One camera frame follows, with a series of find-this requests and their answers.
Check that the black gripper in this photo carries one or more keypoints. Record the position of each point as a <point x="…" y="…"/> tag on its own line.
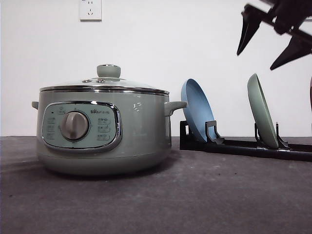
<point x="286" y="17"/>

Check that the green plate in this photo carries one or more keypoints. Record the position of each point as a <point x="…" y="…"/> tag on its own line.
<point x="262" y="114"/>

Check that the glass pot lid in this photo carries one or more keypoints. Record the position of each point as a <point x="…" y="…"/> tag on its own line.
<point x="108" y="79"/>

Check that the blue plate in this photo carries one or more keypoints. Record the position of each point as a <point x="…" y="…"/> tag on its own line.
<point x="197" y="107"/>

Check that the green electric steamer pot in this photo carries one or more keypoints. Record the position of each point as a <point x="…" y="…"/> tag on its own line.
<point x="104" y="125"/>

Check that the black dish rack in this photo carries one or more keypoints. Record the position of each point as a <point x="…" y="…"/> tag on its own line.
<point x="240" y="148"/>

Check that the grey table cloth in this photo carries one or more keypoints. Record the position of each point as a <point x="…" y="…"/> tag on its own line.
<point x="195" y="191"/>

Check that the white wall socket left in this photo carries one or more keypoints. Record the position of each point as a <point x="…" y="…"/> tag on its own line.
<point x="90" y="11"/>

